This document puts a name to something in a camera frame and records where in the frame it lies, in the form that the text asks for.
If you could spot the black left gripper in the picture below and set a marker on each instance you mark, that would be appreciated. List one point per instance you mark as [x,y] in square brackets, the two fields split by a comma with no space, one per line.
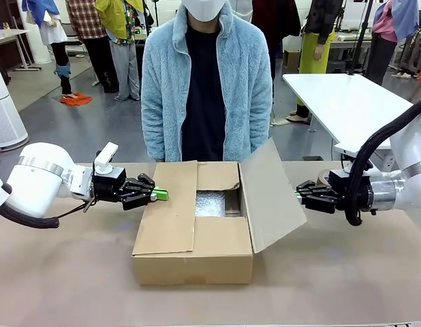
[110,185]

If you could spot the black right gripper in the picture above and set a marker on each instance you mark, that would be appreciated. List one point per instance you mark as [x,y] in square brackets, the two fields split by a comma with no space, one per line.
[340,187]

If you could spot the brown cardboard shipping box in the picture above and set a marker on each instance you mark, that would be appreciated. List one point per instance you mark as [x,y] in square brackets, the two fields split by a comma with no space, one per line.
[193,265]

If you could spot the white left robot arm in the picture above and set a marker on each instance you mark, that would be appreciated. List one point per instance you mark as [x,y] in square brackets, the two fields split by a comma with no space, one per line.
[36,177]

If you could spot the bubble wrap sheet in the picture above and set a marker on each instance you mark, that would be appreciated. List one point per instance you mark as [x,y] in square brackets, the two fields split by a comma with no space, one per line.
[210,204]

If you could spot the brown packing tape roll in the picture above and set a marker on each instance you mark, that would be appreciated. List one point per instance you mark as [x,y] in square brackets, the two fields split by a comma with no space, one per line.
[322,177]

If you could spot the person in blue fleece jacket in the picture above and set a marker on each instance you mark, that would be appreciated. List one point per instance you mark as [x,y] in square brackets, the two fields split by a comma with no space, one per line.
[163,102]

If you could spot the white side table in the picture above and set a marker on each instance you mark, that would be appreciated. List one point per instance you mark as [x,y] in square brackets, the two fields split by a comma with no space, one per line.
[350,102]

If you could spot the orange cloth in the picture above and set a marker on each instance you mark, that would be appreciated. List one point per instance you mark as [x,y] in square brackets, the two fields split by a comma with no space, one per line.
[76,99]

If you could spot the small background cardboard box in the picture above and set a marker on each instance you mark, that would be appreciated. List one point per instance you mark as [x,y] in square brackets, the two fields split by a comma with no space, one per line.
[292,60]

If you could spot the white air purifier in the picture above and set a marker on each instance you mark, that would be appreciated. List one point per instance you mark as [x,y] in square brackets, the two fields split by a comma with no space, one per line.
[6,112]

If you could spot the black light stand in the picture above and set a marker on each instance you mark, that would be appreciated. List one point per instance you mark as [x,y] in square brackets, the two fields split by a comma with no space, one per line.
[362,30]

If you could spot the person in plaid shirt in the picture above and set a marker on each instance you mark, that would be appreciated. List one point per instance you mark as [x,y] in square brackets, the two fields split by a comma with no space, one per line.
[91,20]

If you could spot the mannequin in dark maroon coat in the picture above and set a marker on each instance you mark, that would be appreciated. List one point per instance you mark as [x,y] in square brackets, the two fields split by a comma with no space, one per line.
[278,20]

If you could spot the person in pink shirt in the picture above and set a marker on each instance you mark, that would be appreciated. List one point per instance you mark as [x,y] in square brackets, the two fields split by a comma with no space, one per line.
[384,27]

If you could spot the white face mask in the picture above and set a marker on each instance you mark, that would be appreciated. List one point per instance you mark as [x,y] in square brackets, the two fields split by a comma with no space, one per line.
[203,10]

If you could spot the white background desk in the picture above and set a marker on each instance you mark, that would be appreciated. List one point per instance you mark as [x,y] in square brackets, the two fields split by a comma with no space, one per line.
[9,34]

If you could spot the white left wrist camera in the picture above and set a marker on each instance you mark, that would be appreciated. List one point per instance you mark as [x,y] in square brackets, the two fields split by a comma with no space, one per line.
[106,155]

